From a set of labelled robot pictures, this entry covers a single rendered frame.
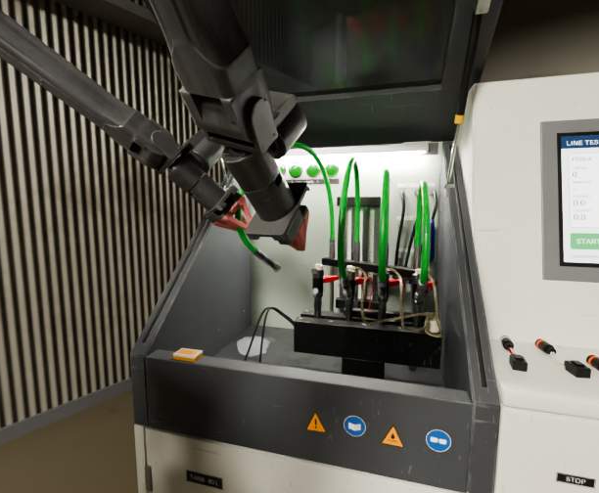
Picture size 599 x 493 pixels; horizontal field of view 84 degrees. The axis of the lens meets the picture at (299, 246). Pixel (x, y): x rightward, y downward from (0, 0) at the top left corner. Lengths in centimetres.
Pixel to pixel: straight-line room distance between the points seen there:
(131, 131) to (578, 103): 92
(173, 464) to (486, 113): 104
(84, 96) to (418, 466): 85
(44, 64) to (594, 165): 105
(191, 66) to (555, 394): 65
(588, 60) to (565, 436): 281
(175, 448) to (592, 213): 100
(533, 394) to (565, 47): 285
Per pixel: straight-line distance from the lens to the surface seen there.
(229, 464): 81
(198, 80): 36
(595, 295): 91
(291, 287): 118
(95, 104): 72
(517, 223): 87
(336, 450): 71
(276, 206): 45
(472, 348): 68
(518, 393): 65
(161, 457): 90
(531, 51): 330
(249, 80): 36
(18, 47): 76
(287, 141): 45
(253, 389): 70
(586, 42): 328
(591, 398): 69
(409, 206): 109
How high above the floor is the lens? 126
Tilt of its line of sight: 7 degrees down
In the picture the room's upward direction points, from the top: straight up
